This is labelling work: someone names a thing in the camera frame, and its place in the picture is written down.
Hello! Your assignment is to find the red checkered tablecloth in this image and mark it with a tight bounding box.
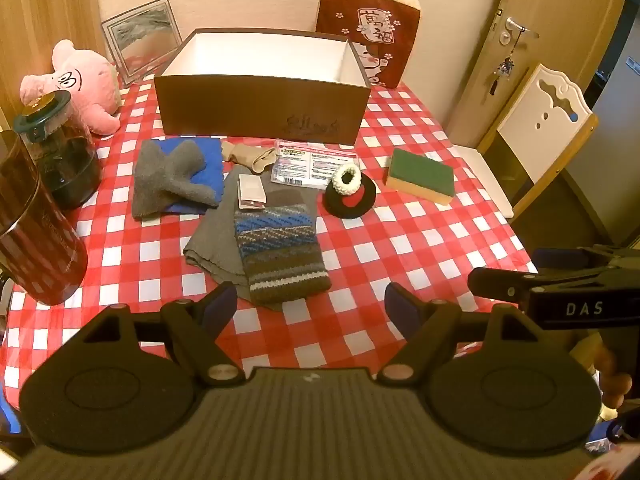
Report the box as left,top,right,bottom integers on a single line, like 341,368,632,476
0,77,538,411

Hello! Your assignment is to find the dark glass jar green lid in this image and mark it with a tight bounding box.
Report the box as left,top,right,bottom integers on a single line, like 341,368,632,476
13,91,103,211

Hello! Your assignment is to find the white wooden chair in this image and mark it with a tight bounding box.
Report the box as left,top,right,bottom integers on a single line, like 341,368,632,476
450,63,599,221

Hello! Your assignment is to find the blue cloth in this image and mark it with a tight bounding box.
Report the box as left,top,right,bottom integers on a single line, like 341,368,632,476
150,137,226,216

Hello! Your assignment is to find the white scrunchie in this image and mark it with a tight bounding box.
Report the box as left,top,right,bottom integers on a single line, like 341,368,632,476
332,163,362,196

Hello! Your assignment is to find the pink plush pig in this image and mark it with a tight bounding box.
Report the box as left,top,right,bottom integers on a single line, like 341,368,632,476
20,39,122,136

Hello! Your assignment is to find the silver door handle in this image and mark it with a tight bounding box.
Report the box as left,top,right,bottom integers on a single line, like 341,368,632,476
500,10,541,47

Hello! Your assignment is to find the striped knit scarf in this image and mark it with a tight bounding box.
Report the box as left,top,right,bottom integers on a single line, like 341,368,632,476
234,203,332,306

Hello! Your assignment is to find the brown cardboard box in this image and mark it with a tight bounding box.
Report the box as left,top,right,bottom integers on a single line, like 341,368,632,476
153,27,372,146

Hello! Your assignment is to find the red and white packet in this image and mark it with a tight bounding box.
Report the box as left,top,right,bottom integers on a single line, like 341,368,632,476
575,442,640,480

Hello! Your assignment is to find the beige stocking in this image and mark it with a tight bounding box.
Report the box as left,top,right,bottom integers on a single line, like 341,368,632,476
220,141,278,177

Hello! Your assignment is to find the plastic bag of cotton swabs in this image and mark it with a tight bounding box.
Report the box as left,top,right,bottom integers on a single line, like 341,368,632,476
270,139,360,190

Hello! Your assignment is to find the olive grey towel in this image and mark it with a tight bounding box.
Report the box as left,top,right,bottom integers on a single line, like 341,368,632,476
183,165,321,311

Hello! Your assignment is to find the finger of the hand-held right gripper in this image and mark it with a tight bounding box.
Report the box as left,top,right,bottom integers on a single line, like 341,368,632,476
531,246,640,272
467,266,540,307

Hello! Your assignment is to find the fluffy grey cloth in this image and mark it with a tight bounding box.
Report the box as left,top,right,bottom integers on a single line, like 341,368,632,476
131,139,221,219

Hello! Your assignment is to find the red embroidered cushion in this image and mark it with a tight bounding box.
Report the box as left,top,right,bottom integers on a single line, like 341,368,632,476
315,0,422,88

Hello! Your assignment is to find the person's right hand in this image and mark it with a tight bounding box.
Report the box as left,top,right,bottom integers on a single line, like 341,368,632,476
590,332,633,411

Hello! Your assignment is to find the black scrunchie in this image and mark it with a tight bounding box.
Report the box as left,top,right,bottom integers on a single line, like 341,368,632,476
322,172,379,220

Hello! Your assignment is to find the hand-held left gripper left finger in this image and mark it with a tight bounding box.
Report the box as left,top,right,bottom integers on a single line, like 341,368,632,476
75,281,247,388

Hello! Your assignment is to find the green and yellow sponge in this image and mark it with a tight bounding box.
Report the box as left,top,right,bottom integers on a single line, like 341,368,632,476
384,147,456,206

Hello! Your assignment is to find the wooden door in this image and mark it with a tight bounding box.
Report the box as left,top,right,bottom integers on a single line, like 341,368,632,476
445,0,633,146

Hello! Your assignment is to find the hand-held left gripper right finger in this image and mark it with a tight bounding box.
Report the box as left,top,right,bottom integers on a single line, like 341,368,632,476
376,281,551,387

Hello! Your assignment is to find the small white card packet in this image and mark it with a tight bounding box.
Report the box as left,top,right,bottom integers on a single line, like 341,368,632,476
237,173,267,209

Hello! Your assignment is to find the glass picture frame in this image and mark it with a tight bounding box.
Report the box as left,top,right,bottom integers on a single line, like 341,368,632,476
101,0,183,86

